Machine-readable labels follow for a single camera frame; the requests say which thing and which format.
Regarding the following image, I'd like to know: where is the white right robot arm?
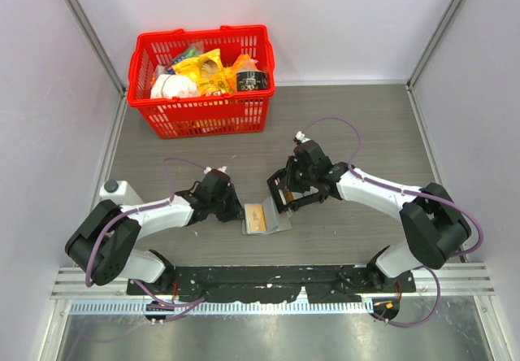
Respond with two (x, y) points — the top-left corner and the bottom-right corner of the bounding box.
(274, 140), (471, 292)

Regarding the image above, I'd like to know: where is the yellow snack bag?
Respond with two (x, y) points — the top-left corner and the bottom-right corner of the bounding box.
(173, 49), (232, 96)

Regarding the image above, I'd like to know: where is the black labelled bottle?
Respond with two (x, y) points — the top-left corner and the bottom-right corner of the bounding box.
(236, 70), (269, 92)

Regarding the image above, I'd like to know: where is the green blue snack packet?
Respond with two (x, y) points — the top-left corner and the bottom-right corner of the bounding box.
(165, 41), (204, 75)

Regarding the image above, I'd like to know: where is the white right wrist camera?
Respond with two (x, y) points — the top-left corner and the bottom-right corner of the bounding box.
(293, 131), (310, 144)

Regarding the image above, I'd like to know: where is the white slotted cable duct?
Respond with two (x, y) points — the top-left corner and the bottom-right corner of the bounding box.
(69, 298), (374, 315)

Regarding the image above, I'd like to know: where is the orange snack packet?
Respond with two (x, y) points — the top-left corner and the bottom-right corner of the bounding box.
(223, 54), (258, 93)

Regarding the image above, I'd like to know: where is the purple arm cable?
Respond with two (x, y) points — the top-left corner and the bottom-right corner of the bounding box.
(302, 117), (485, 256)
(84, 157), (210, 288)

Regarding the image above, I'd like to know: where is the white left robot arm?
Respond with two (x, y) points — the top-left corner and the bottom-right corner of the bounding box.
(64, 168), (245, 294)

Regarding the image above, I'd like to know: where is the red plastic shopping basket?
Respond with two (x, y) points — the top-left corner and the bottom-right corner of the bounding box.
(127, 24), (275, 139)

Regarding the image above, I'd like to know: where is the white device with grey button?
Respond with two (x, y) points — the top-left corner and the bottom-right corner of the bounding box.
(98, 180), (144, 206)

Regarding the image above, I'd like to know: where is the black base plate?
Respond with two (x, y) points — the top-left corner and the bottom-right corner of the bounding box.
(127, 264), (416, 304)

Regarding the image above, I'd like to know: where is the white crumpled plastic bag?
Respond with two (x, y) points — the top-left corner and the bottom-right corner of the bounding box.
(150, 74), (199, 99)

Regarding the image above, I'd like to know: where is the black card box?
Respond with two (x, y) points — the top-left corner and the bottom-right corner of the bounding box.
(267, 168), (330, 213)

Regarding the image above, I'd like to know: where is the grey leather card holder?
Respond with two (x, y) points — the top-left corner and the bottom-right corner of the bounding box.
(242, 197), (293, 235)

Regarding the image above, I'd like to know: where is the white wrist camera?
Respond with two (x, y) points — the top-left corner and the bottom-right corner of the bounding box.
(293, 131), (310, 144)
(204, 166), (228, 175)

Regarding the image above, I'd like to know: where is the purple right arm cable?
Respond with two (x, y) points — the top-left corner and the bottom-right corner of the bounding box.
(302, 117), (485, 256)

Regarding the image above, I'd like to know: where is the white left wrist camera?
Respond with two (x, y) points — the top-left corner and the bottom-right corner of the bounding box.
(204, 166), (228, 175)

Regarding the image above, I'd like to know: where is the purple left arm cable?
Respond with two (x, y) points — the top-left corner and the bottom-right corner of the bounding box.
(84, 157), (210, 288)

